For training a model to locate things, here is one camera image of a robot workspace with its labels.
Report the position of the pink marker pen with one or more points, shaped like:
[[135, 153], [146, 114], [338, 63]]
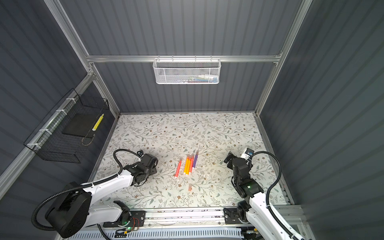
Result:
[[192, 157], [178, 168]]

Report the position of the items in white basket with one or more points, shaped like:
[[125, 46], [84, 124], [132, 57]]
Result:
[[200, 79]]

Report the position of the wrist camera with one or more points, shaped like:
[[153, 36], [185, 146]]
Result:
[[140, 153], [247, 154]]

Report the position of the yellow marker in basket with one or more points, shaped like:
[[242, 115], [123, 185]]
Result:
[[98, 122]]

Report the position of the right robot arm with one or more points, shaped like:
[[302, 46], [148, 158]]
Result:
[[255, 208]]

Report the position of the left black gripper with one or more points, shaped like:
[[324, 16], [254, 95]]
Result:
[[154, 170]]

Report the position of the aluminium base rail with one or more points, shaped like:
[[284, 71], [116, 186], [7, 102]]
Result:
[[140, 219]]

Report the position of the orange marker pen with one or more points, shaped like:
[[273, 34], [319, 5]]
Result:
[[185, 165], [188, 165]]

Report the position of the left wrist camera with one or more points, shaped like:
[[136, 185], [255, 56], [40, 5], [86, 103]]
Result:
[[140, 153]]

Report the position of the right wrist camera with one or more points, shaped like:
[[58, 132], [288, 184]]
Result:
[[247, 154]]

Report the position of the white wire mesh basket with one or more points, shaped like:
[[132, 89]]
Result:
[[169, 72]]

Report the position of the black pad in basket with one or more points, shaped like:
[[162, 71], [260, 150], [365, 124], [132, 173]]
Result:
[[81, 126]]

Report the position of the purple marker pen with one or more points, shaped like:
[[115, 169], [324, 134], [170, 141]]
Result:
[[195, 159]]

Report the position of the black wire basket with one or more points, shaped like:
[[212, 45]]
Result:
[[50, 144]]

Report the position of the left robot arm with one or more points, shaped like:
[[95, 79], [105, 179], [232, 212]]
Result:
[[79, 206]]

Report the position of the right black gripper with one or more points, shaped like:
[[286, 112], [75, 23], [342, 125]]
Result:
[[229, 158]]

